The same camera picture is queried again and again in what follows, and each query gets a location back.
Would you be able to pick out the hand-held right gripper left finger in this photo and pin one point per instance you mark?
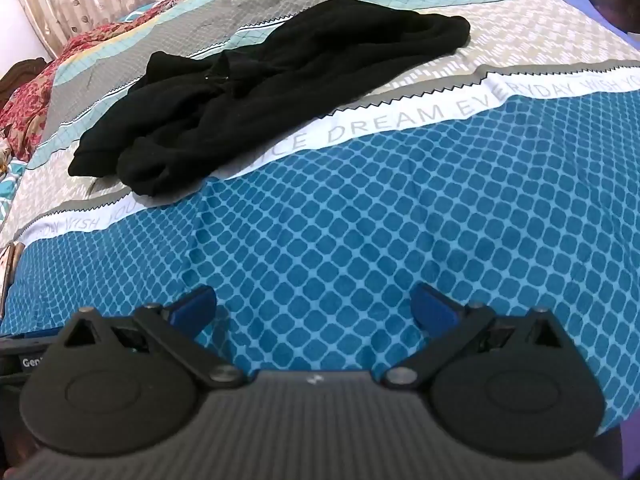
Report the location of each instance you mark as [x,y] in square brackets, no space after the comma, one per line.
[192,306]

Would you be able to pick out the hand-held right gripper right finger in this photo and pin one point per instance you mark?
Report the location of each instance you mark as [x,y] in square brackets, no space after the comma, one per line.
[433,306]

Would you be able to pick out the black pants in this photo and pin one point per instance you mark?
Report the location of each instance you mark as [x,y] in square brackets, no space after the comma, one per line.
[250,85]

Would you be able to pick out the blue grey patterned bed sheet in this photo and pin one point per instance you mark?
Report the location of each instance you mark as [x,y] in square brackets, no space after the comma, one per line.
[360,230]

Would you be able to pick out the red floral blanket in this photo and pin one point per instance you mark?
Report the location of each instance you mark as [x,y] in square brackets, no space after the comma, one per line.
[30,100]

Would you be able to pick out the carved wooden headboard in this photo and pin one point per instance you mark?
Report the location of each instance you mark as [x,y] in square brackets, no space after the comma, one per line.
[20,74]

